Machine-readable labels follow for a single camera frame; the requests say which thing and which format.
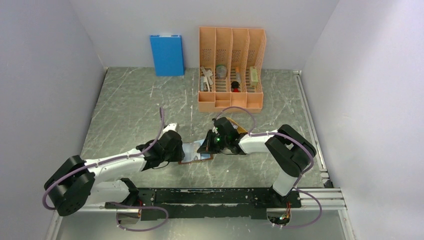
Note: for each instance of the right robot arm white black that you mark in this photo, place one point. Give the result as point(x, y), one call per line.
point(292, 152)

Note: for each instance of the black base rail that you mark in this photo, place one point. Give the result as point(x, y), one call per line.
point(190, 203)

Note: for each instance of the yellow oval tray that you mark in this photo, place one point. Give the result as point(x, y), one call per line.
point(236, 126)

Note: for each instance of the orange glue stick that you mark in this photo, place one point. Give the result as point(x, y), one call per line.
point(237, 75)

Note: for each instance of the blue box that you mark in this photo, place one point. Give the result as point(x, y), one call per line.
point(167, 53)

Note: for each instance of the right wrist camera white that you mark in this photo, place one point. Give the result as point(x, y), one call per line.
point(220, 121)

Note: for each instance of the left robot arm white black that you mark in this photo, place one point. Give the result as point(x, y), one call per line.
point(80, 182)

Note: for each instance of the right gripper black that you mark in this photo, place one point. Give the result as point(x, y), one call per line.
point(207, 146)

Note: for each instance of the green eraser block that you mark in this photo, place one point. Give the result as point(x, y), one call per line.
point(253, 77)

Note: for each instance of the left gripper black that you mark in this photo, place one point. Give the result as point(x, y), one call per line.
point(179, 154)

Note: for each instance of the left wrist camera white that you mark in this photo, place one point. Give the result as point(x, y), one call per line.
point(171, 127)

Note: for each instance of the brown leather card holder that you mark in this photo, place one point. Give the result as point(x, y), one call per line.
point(191, 155)

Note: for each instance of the grey metal clips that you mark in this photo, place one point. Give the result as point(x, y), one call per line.
point(206, 78)

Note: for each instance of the orange desk organizer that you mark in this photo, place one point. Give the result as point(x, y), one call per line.
point(232, 47)

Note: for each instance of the grey round tin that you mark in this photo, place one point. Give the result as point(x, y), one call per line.
point(221, 72)

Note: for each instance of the black red small object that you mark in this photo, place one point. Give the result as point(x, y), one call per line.
point(235, 87)

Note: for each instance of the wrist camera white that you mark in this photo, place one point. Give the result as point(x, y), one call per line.
point(220, 121)
point(171, 127)

